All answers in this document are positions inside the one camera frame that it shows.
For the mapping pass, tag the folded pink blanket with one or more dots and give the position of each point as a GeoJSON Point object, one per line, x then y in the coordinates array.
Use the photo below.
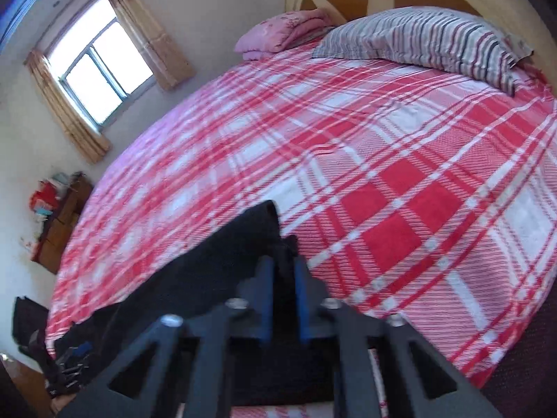
{"type": "Point", "coordinates": [278, 32]}

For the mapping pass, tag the red bag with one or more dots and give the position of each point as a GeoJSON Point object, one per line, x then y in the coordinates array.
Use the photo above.
{"type": "Point", "coordinates": [43, 198]}

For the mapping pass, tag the beige curtain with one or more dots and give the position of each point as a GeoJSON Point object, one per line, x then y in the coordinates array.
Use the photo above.
{"type": "Point", "coordinates": [67, 109]}
{"type": "Point", "coordinates": [146, 30]}

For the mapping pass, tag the wooden cabinet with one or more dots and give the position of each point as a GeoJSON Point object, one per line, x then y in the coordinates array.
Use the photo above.
{"type": "Point", "coordinates": [61, 226]}

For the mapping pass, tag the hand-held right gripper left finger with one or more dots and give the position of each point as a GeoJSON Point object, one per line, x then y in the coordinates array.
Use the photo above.
{"type": "Point", "coordinates": [265, 305]}

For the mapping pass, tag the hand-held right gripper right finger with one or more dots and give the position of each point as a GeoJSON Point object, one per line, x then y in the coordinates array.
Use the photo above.
{"type": "Point", "coordinates": [302, 309]}

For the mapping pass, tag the black pants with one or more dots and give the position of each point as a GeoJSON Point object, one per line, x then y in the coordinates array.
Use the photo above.
{"type": "Point", "coordinates": [196, 270]}

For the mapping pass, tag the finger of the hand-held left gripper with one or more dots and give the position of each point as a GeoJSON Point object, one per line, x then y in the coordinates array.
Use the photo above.
{"type": "Point", "coordinates": [76, 357]}

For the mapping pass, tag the bed with red plaid sheet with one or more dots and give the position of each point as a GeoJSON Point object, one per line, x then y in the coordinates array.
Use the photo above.
{"type": "Point", "coordinates": [391, 183]}

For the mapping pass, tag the window with grey frame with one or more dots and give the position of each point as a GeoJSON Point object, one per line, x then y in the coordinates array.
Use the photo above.
{"type": "Point", "coordinates": [98, 59]}

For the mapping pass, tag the striped grey pillow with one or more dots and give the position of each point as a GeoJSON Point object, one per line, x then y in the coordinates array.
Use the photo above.
{"type": "Point", "coordinates": [426, 39]}

